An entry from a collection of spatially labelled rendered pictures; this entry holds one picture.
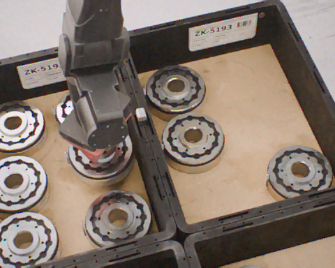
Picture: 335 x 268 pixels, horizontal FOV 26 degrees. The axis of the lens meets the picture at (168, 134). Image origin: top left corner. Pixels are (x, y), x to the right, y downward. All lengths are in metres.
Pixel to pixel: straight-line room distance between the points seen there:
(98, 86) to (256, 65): 0.46
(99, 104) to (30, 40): 0.67
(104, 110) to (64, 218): 0.29
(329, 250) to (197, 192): 0.22
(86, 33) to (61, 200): 0.38
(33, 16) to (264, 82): 0.57
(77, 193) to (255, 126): 0.32
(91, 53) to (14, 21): 0.72
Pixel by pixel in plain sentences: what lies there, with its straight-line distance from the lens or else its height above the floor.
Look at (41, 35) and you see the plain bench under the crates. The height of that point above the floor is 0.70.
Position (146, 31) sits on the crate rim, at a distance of 1.26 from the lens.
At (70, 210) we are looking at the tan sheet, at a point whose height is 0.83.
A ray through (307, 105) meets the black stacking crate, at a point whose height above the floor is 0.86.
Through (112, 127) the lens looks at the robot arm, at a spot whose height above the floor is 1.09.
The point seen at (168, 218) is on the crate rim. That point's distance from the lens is 1.05.
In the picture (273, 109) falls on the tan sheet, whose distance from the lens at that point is 1.29.
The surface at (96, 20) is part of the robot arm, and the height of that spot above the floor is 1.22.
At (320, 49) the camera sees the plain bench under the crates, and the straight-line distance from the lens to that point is 1.57.
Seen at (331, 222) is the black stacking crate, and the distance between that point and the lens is 1.13.
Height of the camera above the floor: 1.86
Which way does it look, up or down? 55 degrees down
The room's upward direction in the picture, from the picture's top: 2 degrees counter-clockwise
